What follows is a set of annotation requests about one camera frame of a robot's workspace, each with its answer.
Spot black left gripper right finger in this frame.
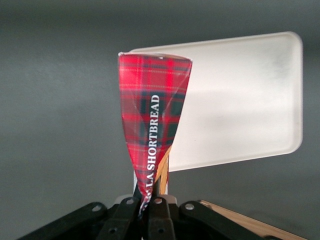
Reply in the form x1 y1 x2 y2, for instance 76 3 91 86
147 183 276 240

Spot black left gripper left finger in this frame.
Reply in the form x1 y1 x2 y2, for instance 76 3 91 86
17 192 142 240

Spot red tartan cookie box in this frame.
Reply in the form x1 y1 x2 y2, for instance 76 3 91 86
117 51 193 219

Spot cream rectangular tray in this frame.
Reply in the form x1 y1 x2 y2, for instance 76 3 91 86
128 31 304 173

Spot wooden drawer cabinet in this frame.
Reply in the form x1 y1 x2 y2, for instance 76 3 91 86
197 199 308 240

